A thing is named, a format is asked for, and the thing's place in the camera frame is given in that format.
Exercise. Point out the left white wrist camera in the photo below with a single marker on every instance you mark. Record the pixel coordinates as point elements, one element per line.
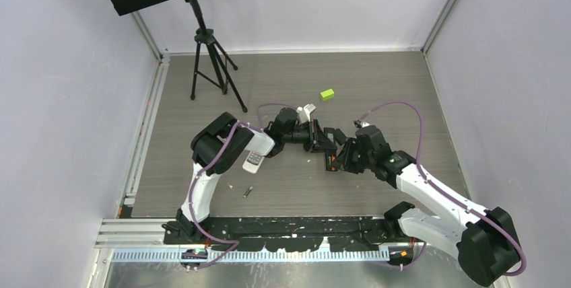
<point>305,112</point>

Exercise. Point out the white cable duct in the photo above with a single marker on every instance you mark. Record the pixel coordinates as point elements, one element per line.
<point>205,255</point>

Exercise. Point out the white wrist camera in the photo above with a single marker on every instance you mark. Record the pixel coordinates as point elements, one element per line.
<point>305,112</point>
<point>361,124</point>

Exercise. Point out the black battery near front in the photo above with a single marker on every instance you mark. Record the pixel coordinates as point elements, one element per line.
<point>248,191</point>

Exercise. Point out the white remote control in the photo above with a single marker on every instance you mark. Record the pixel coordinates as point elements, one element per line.
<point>253,162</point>

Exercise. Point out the black tripod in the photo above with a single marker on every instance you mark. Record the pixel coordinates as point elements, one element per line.
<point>219,58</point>

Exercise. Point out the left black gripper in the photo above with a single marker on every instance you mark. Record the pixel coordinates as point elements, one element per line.
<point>317,140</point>

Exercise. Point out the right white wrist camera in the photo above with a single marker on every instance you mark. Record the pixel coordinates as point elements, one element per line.
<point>361,124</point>

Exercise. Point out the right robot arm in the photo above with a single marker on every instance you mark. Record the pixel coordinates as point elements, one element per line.
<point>483,241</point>

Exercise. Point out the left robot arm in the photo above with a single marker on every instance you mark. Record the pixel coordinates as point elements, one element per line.
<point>219,145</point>

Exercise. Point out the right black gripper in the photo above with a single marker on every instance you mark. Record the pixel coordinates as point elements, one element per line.
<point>343,161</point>

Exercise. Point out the black remote control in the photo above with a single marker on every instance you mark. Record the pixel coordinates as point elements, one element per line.
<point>331,152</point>

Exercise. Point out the green block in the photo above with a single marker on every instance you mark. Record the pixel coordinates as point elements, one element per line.
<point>327,94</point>

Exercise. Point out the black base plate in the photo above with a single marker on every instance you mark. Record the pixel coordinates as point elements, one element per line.
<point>289,234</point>

